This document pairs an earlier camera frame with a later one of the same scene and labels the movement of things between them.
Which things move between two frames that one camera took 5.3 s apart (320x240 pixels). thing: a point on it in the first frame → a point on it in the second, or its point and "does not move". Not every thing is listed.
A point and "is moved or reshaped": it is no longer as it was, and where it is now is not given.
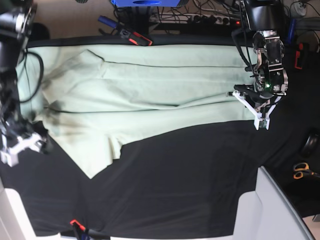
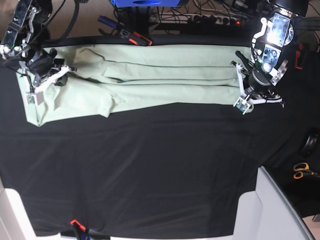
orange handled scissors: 302,169 does not move
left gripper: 13,128 → 43,65
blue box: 146,3 does not move
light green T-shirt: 87,96 is moved or reshaped
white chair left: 15,223 does not move
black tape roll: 310,145 does not move
